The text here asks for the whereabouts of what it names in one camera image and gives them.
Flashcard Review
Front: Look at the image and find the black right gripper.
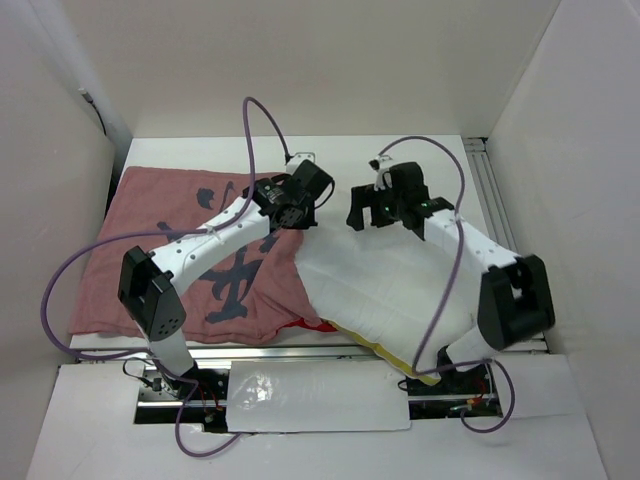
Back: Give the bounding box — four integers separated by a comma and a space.
345, 181, 405, 231

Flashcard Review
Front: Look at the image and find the pink and red pillowcase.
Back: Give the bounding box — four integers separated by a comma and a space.
67, 164, 341, 346

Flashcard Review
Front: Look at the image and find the white pillow with yellow edge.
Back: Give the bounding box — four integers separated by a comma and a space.
295, 224, 480, 375

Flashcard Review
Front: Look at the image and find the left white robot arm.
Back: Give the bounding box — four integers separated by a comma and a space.
118, 160, 335, 399

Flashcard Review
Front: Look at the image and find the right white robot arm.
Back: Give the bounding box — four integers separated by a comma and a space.
338, 155, 555, 392

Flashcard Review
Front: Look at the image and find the white glossy cover plate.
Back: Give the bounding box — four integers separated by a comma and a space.
226, 359, 411, 433

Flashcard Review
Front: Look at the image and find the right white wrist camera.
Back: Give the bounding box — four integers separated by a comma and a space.
368, 154, 392, 191

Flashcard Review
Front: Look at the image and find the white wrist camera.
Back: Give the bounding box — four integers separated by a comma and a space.
368, 154, 392, 191
285, 151, 316, 172

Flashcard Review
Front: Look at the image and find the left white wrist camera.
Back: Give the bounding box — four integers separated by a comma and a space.
285, 151, 316, 172

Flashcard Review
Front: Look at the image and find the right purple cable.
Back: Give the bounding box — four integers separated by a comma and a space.
377, 135, 516, 432

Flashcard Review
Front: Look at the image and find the purple cable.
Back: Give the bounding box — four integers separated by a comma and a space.
40, 95, 296, 459
377, 135, 516, 432

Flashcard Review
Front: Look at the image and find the aluminium frame right side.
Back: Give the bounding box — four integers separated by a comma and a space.
462, 137, 518, 251

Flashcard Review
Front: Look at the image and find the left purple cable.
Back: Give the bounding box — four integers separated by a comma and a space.
40, 95, 296, 459

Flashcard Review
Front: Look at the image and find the aluminium mounting rail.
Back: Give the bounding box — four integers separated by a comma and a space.
74, 341, 551, 425

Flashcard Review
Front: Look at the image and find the black wall cable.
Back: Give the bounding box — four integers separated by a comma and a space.
79, 87, 114, 139

